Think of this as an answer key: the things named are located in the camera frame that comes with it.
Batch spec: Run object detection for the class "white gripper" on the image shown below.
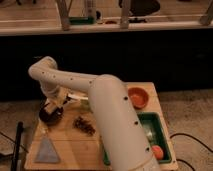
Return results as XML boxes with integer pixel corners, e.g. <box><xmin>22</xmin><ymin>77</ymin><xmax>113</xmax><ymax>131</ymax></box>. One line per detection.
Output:
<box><xmin>50</xmin><ymin>87</ymin><xmax>68</xmax><ymax>107</ymax></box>

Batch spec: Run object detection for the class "beige eraser block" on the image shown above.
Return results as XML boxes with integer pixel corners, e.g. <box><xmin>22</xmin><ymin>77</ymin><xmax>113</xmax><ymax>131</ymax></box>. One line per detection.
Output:
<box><xmin>44</xmin><ymin>103</ymin><xmax>57</xmax><ymax>115</ymax></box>

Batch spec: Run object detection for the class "purple bowl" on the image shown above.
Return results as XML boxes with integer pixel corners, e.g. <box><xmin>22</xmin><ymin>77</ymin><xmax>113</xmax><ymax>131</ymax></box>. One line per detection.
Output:
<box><xmin>39</xmin><ymin>104</ymin><xmax>63</xmax><ymax>126</ymax></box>

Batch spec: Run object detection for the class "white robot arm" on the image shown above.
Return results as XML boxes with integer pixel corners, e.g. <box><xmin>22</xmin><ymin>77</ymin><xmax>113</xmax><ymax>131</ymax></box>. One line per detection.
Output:
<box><xmin>28</xmin><ymin>56</ymin><xmax>161</xmax><ymax>171</ymax></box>

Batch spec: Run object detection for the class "orange bowl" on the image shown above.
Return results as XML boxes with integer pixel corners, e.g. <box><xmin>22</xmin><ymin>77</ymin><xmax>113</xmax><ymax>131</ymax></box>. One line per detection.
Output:
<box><xmin>128</xmin><ymin>87</ymin><xmax>149</xmax><ymax>109</ymax></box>

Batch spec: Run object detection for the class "white marker with black cap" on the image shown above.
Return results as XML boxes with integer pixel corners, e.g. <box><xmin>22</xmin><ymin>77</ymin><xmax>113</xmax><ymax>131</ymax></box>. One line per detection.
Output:
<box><xmin>68</xmin><ymin>94</ymin><xmax>88</xmax><ymax>101</ymax></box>

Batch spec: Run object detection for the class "dark brown crumb pile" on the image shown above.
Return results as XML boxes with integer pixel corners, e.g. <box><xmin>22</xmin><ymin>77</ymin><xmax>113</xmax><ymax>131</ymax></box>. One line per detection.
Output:
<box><xmin>73</xmin><ymin>116</ymin><xmax>96</xmax><ymax>136</ymax></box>

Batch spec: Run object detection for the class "grey triangular cloth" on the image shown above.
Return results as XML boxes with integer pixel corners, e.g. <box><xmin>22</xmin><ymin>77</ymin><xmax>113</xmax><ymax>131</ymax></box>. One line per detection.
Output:
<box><xmin>35</xmin><ymin>137</ymin><xmax>60</xmax><ymax>164</ymax></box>

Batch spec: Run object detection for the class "black vertical pole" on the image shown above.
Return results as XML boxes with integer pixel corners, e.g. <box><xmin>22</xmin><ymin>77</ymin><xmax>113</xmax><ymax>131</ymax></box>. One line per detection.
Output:
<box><xmin>10</xmin><ymin>122</ymin><xmax>23</xmax><ymax>171</ymax></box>

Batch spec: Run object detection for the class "clear item in tray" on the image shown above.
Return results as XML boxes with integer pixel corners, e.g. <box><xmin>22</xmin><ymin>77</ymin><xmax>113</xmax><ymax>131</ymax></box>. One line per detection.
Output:
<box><xmin>144</xmin><ymin>126</ymin><xmax>154</xmax><ymax>141</ymax></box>

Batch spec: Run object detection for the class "green plastic tray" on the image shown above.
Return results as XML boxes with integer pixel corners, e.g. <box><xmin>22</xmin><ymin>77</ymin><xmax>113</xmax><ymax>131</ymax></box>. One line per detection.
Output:
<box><xmin>97</xmin><ymin>112</ymin><xmax>172</xmax><ymax>170</ymax></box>

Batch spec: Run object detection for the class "orange ball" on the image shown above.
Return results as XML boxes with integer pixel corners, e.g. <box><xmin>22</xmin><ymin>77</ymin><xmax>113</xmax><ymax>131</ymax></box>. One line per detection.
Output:
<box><xmin>152</xmin><ymin>145</ymin><xmax>164</xmax><ymax>160</ymax></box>

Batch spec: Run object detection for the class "black floor cable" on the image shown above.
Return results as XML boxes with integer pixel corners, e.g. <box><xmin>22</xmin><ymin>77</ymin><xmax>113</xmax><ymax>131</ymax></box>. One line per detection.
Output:
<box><xmin>169</xmin><ymin>132</ymin><xmax>213</xmax><ymax>171</ymax></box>

